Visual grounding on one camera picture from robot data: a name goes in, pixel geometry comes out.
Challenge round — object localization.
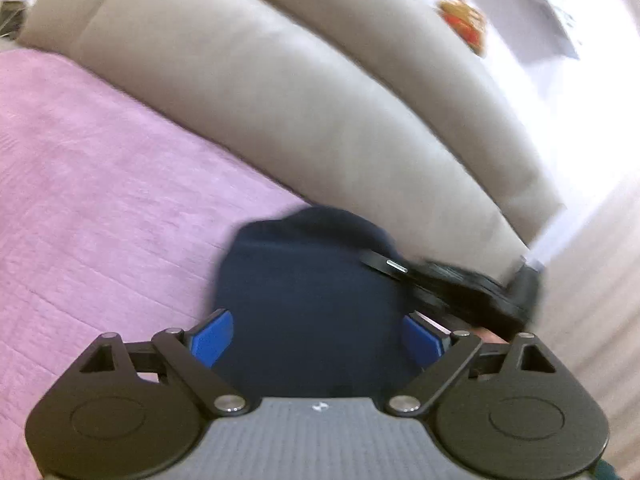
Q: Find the dark navy garment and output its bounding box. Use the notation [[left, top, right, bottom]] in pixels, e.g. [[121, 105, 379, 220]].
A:
[[213, 206, 421, 402]]

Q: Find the orange red plush toy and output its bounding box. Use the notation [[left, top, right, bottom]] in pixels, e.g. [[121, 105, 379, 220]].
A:
[[437, 0, 487, 56]]

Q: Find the beige leather headboard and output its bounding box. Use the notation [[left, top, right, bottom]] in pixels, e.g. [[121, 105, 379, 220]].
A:
[[20, 0, 562, 278]]

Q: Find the pink quilted bedspread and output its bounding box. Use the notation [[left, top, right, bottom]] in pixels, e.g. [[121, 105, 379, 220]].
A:
[[1, 49, 300, 479]]

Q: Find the white patterned wall shelf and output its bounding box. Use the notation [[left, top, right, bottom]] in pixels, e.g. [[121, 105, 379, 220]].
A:
[[514, 0, 582, 61]]

